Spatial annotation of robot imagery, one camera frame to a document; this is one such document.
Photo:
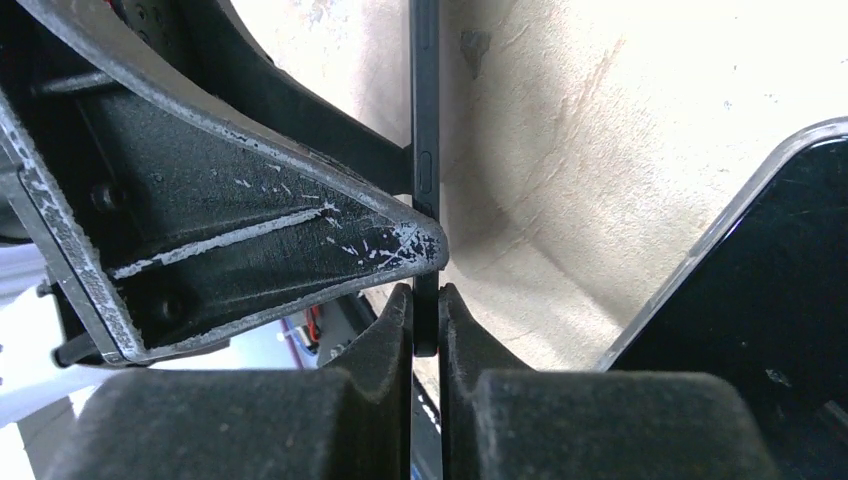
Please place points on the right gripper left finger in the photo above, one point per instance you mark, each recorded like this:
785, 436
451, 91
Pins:
349, 419

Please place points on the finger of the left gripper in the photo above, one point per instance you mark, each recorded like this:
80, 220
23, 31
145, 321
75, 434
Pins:
237, 70
170, 220

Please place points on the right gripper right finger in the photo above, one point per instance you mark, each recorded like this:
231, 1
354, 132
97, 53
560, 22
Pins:
502, 419

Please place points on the black phone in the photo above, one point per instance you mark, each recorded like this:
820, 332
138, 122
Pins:
424, 57
766, 310

